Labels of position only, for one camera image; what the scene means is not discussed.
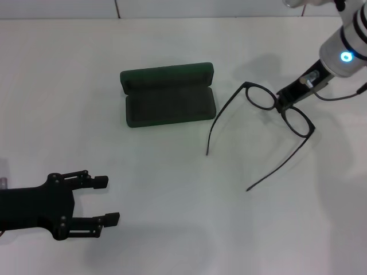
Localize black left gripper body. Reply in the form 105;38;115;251
0;172;76;241

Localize right arm connector cable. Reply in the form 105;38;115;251
299;70;367;101

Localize black glasses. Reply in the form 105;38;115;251
205;81;316;192

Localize green glasses case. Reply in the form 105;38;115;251
119;62;217;128

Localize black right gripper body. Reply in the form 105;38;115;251
286;59;335;101

